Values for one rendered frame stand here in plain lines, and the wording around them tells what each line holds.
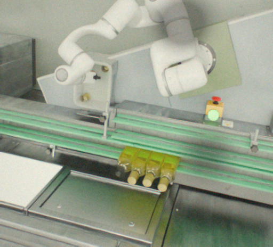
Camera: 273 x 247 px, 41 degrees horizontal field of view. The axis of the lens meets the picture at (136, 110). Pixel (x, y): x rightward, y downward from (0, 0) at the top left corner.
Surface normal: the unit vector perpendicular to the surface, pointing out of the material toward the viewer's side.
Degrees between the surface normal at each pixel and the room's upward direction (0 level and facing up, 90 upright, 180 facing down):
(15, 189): 90
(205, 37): 2
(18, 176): 90
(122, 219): 90
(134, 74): 0
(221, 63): 2
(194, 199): 90
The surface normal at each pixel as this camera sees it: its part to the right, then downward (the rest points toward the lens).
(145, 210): 0.09, -0.92
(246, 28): -0.26, 0.34
